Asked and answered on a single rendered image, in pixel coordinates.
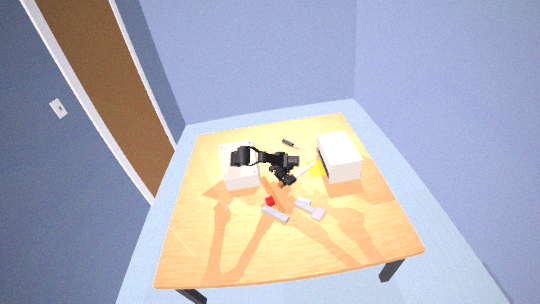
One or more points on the small red cube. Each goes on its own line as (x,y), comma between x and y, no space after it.
(270,201)

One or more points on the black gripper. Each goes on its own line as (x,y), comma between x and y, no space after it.
(281,173)

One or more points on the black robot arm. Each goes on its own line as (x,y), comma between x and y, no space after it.
(241,157)

